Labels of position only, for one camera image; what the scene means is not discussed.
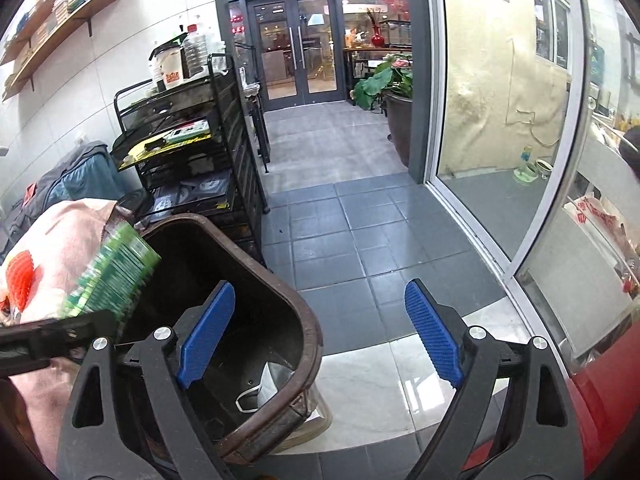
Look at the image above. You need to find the orange foam fruit net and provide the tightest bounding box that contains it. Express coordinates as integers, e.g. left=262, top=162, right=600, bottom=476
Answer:
left=4, top=250, right=42, bottom=314

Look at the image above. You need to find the green white carton box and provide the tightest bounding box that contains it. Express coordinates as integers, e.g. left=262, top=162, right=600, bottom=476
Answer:
left=56, top=221, right=160, bottom=342

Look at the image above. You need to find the white face mask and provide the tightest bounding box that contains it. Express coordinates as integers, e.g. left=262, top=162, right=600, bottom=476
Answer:
left=235, top=362, right=293, bottom=414

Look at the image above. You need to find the dark brown trash bin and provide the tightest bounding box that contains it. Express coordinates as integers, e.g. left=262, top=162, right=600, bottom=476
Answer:
left=122, top=214, right=323, bottom=465

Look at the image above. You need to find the pink polka dot bedspread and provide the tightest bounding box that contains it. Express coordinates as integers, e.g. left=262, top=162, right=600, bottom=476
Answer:
left=1, top=198, right=124, bottom=470

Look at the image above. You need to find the dark blue massage bed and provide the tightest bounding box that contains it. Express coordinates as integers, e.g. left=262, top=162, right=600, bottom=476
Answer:
left=1, top=141, right=127, bottom=259

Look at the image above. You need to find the black rolling utility cart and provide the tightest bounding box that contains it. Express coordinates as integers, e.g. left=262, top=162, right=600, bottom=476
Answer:
left=111, top=53, right=269, bottom=261

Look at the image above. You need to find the potted green plant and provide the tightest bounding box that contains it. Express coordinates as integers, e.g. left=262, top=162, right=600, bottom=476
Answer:
left=350, top=52, right=413, bottom=167

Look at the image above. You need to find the white bucket with red label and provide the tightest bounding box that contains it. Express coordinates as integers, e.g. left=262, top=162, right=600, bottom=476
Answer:
left=149, top=41, right=184, bottom=92

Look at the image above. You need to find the glass double door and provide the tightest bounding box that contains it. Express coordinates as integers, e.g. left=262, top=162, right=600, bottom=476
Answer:
left=246, top=0, right=345, bottom=110

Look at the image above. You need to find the lower wooden wall shelf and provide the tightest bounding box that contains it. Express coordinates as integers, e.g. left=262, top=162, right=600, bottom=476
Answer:
left=2, top=0, right=117, bottom=101

